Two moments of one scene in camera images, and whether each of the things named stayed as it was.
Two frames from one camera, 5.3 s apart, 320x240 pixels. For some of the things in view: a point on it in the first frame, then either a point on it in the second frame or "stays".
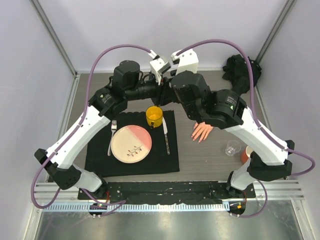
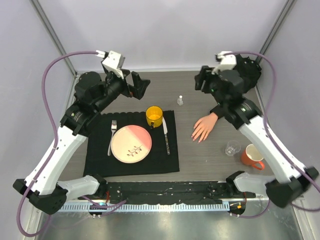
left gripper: [163, 95] → [139, 83]
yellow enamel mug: [154, 116] stays
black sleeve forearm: [236, 70] stays
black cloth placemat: [163, 156] stays
